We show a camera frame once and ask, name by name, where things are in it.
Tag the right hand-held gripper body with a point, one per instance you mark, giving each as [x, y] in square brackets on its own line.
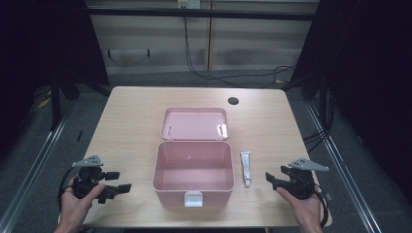
[301, 183]

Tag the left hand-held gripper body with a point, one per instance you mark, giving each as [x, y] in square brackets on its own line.
[85, 181]

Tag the white ointment tube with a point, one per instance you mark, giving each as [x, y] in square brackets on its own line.
[246, 168]

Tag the pink plastic storage box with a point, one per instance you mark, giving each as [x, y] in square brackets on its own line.
[194, 168]

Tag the person's right hand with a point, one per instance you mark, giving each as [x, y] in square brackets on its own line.
[306, 212]

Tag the person's left hand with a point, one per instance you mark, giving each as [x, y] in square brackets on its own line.
[74, 210]

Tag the black metal stand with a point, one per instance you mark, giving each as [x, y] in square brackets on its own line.
[323, 100]
[55, 103]

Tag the yellow floor tape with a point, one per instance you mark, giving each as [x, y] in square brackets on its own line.
[44, 102]

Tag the black curtain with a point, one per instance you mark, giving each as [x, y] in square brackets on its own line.
[39, 42]
[369, 64]

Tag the black horizontal bar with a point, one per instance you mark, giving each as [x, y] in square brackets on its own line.
[200, 13]

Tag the metal floor rail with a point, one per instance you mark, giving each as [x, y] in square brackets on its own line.
[343, 168]
[32, 168]

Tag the white wall socket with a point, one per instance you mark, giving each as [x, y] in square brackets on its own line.
[188, 3]

